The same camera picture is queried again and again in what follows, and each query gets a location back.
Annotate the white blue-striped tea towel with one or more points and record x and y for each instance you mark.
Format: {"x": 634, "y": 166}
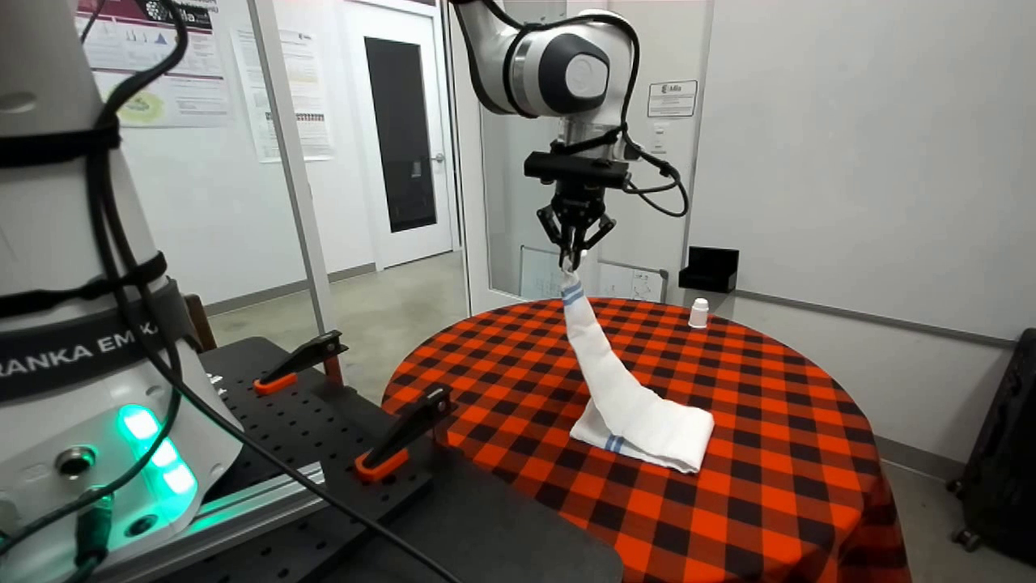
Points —
{"x": 626, "y": 415}

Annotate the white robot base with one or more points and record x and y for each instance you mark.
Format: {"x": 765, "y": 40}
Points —
{"x": 109, "y": 418}

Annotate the orange black clamp right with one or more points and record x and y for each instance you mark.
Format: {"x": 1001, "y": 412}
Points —
{"x": 394, "y": 451}

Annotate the small white bottle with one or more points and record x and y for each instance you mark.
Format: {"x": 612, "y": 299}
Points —
{"x": 700, "y": 313}

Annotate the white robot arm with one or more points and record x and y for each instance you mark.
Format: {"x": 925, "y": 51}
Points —
{"x": 577, "y": 68}

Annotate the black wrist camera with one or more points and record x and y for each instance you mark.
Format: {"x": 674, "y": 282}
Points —
{"x": 548, "y": 166}

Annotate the black wall box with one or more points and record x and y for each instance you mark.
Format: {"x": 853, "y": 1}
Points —
{"x": 709, "y": 269}

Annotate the red black checkered tablecloth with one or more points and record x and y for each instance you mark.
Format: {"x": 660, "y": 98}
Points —
{"x": 765, "y": 468}

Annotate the orange black clamp left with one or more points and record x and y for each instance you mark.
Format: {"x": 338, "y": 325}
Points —
{"x": 318, "y": 352}

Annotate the black perforated mounting table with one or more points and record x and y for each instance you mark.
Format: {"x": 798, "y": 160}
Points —
{"x": 259, "y": 526}

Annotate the black suitcase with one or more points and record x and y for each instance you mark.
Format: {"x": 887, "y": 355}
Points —
{"x": 997, "y": 480}

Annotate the orange black clamp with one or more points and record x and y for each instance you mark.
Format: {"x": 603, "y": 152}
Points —
{"x": 394, "y": 451}
{"x": 318, "y": 352}

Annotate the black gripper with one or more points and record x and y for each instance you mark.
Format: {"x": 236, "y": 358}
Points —
{"x": 573, "y": 218}

